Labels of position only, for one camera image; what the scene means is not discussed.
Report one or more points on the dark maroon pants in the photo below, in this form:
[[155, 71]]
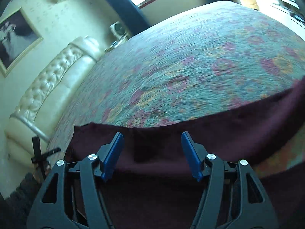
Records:
[[152, 186]]

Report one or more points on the floral bedspread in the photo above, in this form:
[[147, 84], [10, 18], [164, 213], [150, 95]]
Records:
[[201, 62]]

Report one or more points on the cream tufted headboard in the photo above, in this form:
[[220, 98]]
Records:
[[42, 105]]

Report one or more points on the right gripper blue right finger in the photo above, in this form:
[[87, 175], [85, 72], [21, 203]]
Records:
[[191, 155]]

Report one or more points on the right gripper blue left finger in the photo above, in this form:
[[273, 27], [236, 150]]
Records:
[[112, 154]]

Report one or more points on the framed wedding photo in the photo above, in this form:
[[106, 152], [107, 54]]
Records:
[[18, 37]]

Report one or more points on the white fan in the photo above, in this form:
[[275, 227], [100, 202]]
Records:
[[118, 30]]

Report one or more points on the dark blue curtain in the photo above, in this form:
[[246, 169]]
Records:
[[130, 15]]

